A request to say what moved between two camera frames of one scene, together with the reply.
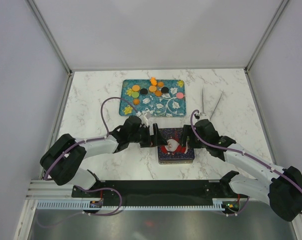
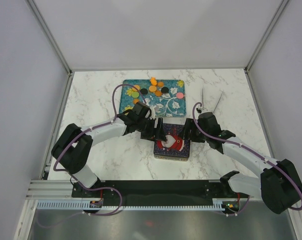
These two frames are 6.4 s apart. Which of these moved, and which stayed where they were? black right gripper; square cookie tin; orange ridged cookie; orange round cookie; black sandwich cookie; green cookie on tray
Moved: square cookie tin; black right gripper
Stayed: green cookie on tray; orange round cookie; black sandwich cookie; orange ridged cookie
